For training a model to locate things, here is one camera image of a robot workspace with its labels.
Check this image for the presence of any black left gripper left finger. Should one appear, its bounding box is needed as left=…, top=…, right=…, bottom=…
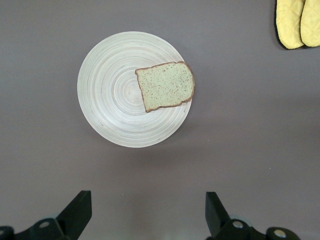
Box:
left=0, top=190, right=92, bottom=240

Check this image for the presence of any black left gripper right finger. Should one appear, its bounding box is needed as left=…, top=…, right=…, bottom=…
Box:
left=204, top=191, right=299, bottom=240

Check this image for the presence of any round wooden plate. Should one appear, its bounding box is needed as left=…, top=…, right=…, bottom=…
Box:
left=76, top=31, right=195, bottom=149

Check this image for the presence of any slice of bread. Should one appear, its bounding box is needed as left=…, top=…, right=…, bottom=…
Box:
left=135, top=60, right=196, bottom=113

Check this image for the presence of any brown table cover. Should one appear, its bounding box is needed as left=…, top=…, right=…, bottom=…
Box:
left=0, top=0, right=320, bottom=240

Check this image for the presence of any yellow quilted oven mitt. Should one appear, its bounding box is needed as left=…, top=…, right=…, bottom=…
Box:
left=275, top=0, right=306, bottom=50
left=299, top=0, right=320, bottom=48

